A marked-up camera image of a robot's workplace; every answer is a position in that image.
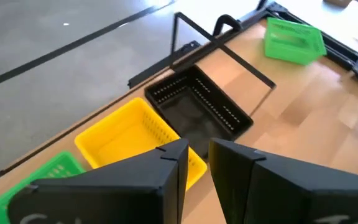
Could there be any yellow plastic basket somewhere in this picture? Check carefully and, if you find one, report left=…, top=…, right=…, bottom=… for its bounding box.
left=74, top=97, right=208, bottom=191

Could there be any green plastic basket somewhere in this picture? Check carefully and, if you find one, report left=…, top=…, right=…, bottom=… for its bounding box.
left=263, top=16, right=328, bottom=67
left=0, top=150, right=86, bottom=224

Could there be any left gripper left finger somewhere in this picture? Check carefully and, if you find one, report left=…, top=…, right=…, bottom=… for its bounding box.
left=7, top=138, right=190, bottom=224

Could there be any black plastic basket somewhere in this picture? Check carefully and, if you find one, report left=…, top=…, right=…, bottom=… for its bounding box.
left=144, top=64, right=255, bottom=160

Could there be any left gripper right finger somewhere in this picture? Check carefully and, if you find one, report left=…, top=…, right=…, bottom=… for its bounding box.
left=208, top=138, right=358, bottom=224

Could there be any black aluminium table frame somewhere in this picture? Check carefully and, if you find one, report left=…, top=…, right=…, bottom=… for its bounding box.
left=127, top=0, right=358, bottom=90

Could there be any black metal shelf end frame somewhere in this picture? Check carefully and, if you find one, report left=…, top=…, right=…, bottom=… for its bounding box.
left=168, top=11, right=277, bottom=90

